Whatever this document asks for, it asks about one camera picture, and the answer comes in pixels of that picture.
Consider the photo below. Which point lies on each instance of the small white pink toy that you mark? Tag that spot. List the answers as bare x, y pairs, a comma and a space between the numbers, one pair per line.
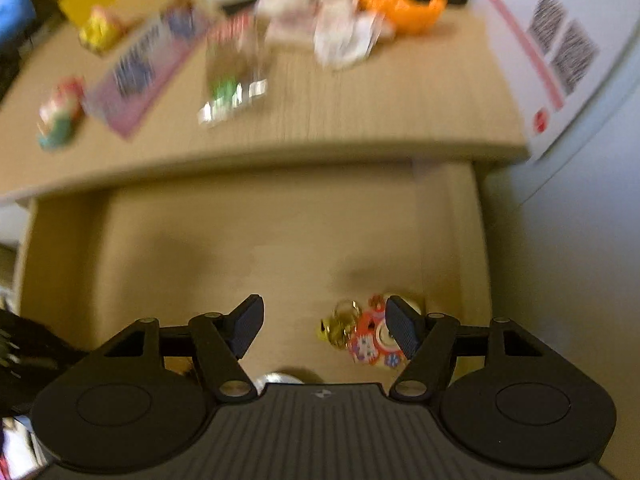
350, 35

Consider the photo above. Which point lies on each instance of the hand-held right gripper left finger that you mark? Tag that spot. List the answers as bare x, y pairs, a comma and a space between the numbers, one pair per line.
248, 322

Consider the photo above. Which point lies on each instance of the mint white squishy toy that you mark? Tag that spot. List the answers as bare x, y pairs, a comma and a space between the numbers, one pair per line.
60, 115

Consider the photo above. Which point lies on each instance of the clear bag with green toy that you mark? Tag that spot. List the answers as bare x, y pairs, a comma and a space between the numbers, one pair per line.
232, 75

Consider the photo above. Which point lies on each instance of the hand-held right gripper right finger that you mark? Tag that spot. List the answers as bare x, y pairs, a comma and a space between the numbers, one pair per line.
402, 327

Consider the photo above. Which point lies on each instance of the pink purple card pack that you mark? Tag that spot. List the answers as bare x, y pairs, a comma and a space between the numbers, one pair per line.
145, 65

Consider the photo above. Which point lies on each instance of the wide white drawer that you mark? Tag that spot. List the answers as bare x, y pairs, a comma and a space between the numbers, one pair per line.
200, 260

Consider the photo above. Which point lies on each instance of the yellow face cupcake toy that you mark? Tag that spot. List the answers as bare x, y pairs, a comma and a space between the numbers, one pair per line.
102, 27

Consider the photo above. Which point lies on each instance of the orange plastic container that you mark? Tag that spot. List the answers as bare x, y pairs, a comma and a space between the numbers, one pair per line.
395, 0

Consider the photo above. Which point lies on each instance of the pink white printed object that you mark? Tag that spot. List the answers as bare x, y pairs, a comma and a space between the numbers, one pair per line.
17, 450

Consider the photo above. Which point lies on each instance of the white pink soft toy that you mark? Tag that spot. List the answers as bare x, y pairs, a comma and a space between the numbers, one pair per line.
290, 5

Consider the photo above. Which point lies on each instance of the pink toy camera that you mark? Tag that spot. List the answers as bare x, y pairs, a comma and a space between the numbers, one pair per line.
367, 346

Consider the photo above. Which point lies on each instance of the white red leaflet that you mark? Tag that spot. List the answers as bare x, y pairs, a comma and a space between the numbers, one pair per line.
550, 60

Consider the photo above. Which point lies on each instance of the black computer monitor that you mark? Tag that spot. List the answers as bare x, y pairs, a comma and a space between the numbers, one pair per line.
15, 10

